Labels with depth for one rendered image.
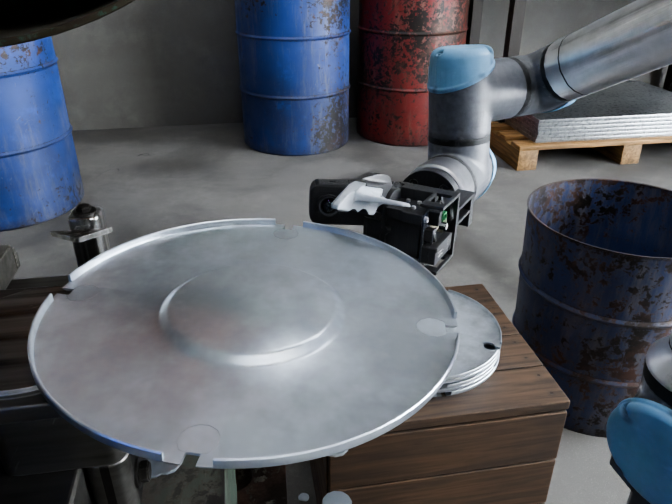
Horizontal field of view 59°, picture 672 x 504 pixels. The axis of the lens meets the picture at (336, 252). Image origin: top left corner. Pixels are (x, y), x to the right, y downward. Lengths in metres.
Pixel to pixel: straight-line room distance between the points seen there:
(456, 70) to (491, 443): 0.62
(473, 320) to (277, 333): 0.78
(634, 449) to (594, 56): 0.41
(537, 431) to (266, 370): 0.76
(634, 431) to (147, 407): 0.42
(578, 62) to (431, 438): 0.60
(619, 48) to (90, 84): 3.36
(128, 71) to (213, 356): 3.43
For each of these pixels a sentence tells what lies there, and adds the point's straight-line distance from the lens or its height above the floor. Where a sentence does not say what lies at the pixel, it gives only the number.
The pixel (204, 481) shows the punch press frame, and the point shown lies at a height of 0.64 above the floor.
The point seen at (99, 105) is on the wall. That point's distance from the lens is 3.84.
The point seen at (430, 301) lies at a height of 0.78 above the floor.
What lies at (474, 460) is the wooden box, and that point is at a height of 0.25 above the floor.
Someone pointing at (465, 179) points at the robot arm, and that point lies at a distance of 0.70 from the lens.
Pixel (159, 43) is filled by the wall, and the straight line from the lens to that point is 3.72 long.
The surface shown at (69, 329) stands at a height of 0.79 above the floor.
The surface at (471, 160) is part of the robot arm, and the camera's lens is 0.74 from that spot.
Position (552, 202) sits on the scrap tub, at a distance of 1.60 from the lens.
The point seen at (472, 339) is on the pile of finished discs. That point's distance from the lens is 1.10.
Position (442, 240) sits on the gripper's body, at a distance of 0.60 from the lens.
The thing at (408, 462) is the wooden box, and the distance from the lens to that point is 1.04.
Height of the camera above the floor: 1.02
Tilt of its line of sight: 28 degrees down
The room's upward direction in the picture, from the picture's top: straight up
